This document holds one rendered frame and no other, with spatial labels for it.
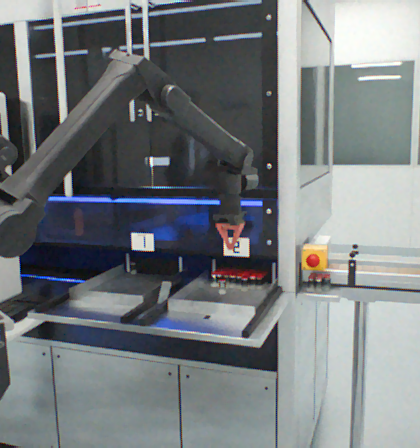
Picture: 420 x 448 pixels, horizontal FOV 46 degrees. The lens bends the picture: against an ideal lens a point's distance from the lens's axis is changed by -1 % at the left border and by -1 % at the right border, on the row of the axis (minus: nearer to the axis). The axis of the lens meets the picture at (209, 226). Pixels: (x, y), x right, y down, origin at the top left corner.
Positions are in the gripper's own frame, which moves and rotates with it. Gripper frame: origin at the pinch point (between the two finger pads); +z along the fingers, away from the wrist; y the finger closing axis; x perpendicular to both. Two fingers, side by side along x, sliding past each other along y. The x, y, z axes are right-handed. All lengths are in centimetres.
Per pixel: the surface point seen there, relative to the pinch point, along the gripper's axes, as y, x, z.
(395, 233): 486, -49, 85
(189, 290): 15.8, 18.8, 18.9
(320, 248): 25.9, -20.7, 4.9
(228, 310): 0.1, 0.7, 18.2
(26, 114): 27, 87, -38
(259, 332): -8.9, -10.4, 19.8
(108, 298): 0.1, 38.9, 18.7
